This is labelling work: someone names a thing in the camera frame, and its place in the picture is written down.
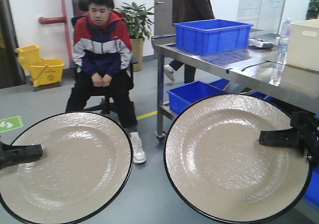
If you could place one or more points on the beige plate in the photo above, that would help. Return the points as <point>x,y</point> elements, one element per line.
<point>87,159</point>
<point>215,163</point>

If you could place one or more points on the yellow mop bucket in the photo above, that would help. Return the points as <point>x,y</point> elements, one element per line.
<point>42,71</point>

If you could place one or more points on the cream plastic storage bin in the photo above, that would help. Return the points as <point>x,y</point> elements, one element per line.
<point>303,46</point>

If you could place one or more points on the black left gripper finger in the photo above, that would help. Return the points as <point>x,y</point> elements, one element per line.
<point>14,154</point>

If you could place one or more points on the seated person red jacket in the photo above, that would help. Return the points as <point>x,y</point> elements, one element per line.
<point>102,52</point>

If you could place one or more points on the blue plastic crate on table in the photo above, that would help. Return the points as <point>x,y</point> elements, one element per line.
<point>207,37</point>

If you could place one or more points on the stainless steel table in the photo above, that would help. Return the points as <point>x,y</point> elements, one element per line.
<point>264,71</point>

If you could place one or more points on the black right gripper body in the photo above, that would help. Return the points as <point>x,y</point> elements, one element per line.
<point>307,127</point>

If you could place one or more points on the potted plant in gold pot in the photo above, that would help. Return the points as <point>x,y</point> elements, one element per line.
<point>139,25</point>

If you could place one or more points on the blue crate under table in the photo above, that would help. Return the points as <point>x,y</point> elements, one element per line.
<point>183,96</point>

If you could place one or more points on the clear water bottle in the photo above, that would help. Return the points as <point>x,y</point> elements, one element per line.
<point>284,36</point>

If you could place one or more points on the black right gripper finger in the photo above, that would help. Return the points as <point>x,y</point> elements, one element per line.
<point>290,138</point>

